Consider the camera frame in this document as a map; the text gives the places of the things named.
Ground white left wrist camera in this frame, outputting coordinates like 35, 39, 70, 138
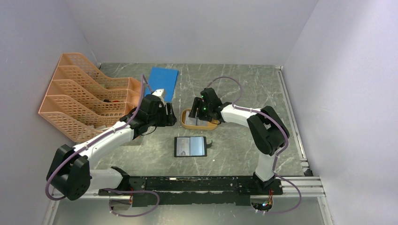
151, 89, 167, 102

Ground black leather card holder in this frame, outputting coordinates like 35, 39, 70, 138
174, 136, 213, 158

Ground white VIP card stack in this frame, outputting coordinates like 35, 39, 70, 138
184, 116, 207, 127

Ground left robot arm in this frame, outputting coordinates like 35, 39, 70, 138
45, 94, 177, 201

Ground yellow oval tray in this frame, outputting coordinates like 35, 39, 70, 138
181, 109, 218, 130

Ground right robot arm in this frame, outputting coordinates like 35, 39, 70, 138
189, 88, 290, 194

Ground blue folder sheet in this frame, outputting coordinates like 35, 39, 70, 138
148, 67, 179, 102

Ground peach plastic file organizer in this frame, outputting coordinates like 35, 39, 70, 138
38, 52, 142, 142

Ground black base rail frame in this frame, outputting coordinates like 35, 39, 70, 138
98, 168, 283, 207

